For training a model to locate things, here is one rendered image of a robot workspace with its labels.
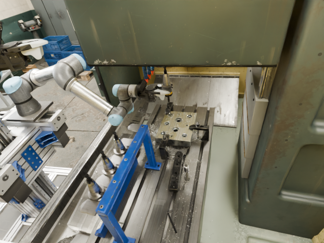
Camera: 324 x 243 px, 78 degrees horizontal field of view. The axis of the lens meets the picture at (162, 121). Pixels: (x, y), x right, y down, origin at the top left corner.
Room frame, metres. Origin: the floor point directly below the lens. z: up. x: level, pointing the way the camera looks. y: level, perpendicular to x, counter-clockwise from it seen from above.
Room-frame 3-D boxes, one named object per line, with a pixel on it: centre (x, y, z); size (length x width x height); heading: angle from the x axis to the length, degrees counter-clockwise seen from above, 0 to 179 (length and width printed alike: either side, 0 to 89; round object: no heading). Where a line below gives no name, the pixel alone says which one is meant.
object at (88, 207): (0.39, 0.31, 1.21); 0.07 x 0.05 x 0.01; 68
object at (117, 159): (0.60, 0.23, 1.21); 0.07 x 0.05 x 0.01; 68
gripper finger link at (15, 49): (0.73, 0.44, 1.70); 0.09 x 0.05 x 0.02; 99
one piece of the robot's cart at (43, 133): (1.10, 0.83, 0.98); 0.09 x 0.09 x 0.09; 74
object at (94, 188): (0.45, 0.29, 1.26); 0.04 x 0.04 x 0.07
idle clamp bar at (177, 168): (0.69, -0.04, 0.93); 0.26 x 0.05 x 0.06; 163
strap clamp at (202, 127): (0.96, -0.23, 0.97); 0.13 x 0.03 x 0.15; 68
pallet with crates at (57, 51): (4.68, 1.85, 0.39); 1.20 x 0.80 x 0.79; 67
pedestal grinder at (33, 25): (5.67, 2.86, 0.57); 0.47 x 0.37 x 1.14; 134
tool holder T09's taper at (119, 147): (0.65, 0.21, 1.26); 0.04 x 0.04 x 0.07
